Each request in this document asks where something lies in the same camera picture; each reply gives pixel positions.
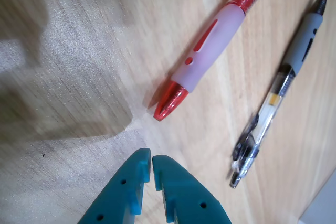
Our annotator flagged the red gel pen white grip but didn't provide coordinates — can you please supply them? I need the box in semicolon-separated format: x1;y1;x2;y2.
153;0;278;122

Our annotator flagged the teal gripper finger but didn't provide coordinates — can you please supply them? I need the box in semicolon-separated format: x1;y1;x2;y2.
77;147;152;224
152;154;233;224

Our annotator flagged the clear pen grey grip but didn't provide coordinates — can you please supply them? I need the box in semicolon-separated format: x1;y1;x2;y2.
227;0;328;189

